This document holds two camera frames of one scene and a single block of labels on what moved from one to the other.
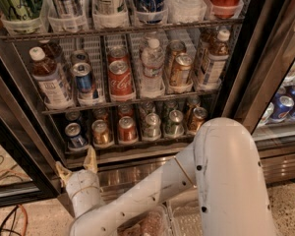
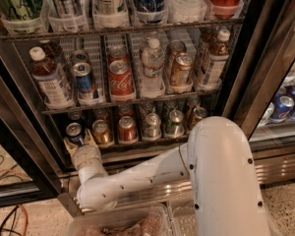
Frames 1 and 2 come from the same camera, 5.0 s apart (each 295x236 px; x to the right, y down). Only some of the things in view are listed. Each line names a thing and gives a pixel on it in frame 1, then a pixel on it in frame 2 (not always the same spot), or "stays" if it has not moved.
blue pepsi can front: x=77 y=141 stays
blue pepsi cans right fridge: x=289 y=103 stays
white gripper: x=83 y=181 -> x=86 y=155
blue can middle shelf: x=84 y=81 stays
